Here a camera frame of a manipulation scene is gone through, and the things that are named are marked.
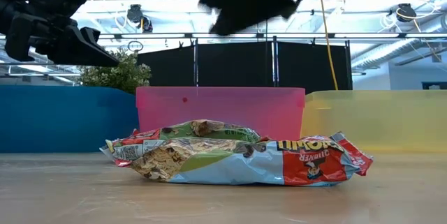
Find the yellow translucent plastic bin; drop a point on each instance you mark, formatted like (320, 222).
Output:
(377, 119)

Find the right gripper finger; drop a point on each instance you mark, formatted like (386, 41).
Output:
(225, 25)

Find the black ceiling-mounted device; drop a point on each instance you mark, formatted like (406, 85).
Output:
(134, 13)
(406, 12)

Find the potted green plant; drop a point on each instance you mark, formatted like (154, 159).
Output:
(118, 74)

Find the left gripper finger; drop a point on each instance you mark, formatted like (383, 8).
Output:
(77, 53)
(91, 35)

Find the blue plastic bin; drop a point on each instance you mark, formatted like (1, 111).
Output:
(63, 119)

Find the Quaker oats snack bag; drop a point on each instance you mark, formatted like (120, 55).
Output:
(244, 164)

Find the black partition screen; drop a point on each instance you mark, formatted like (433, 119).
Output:
(237, 63)

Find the red translucent plastic bin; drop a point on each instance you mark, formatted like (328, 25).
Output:
(227, 109)

